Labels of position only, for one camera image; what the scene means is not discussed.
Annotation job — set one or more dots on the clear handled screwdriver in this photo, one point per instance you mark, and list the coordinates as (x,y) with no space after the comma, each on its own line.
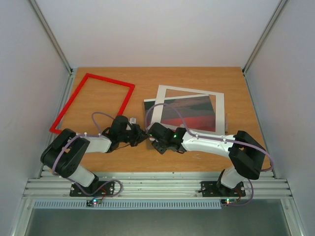
(226,123)

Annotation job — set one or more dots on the left controller board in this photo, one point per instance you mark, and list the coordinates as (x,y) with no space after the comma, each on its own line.
(94,202)

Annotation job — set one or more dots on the white mat board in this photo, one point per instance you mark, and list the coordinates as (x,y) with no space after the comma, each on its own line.
(153,107)

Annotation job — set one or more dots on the right controller board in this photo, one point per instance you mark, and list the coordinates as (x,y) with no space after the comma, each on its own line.
(229,201)

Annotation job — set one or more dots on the red picture frame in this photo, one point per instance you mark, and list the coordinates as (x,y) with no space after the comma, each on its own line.
(53,129)

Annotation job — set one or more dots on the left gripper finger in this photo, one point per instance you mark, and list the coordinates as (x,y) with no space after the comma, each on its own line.
(141,137)
(139,130)

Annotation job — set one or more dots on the slotted grey cable duct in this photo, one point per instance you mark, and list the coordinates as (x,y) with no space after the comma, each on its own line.
(127,204)

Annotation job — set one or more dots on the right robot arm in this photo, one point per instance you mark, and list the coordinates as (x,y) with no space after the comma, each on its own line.
(244,152)

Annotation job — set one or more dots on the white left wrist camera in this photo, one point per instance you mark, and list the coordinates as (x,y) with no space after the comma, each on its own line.
(132,120)

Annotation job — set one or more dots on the sunset photo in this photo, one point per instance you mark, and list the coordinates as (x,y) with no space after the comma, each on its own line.
(198,111)

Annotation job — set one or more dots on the aluminium front rail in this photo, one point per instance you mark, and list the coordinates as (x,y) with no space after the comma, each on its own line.
(158,185)

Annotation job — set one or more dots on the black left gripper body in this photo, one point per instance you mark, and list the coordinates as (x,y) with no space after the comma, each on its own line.
(134,135)

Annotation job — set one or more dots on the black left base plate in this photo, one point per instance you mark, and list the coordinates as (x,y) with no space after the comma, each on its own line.
(94,190)

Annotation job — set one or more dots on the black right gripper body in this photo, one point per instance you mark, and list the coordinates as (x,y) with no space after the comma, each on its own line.
(157,138)

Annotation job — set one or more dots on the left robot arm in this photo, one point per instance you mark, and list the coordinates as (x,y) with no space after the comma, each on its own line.
(64,155)

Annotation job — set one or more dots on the aluminium corner post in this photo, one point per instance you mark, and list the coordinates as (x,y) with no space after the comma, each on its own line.
(267,30)
(40,16)

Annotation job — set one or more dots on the left aluminium corner post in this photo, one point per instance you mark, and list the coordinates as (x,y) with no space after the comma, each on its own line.
(40,16)

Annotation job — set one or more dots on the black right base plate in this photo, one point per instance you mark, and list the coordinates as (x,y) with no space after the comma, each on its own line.
(211,189)

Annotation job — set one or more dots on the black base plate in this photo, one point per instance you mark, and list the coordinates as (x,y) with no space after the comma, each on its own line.
(211,189)
(94,190)

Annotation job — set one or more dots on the right aluminium corner post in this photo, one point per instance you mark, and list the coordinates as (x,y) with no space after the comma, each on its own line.
(267,30)

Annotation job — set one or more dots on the controller board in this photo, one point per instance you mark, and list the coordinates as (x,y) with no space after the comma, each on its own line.
(229,201)
(94,202)

